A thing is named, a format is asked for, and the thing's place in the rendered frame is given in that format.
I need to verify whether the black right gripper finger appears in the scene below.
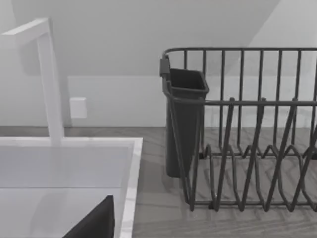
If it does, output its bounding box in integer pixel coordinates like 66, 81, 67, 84
61, 195, 116, 238

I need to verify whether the white sink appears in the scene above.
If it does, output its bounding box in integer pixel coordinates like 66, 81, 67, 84
0, 136, 144, 238

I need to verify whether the dark grey cutlery cup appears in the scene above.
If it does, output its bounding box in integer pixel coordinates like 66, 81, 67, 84
166, 68, 210, 178

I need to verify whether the tall white tap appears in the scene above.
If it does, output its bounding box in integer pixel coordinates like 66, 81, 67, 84
0, 17, 65, 147

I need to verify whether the white wall socket plate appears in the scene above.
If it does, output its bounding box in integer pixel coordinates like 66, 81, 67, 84
69, 97, 88, 119

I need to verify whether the dark grey wire dish rack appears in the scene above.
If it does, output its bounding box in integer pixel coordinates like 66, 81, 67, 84
159, 47, 317, 213

